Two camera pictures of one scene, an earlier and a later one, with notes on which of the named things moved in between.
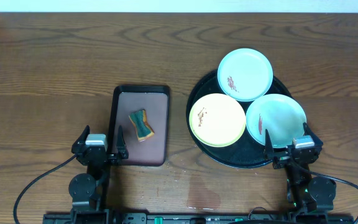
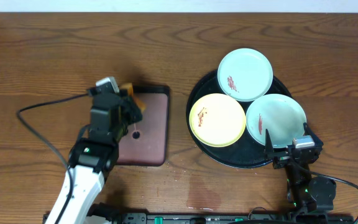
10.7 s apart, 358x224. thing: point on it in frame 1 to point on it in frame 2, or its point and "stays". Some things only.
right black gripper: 269,150 stays
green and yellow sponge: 143,130 to 130,87
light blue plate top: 245,74 stays
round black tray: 246,153 stays
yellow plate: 216,121 stays
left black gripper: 99,156 to 129,106
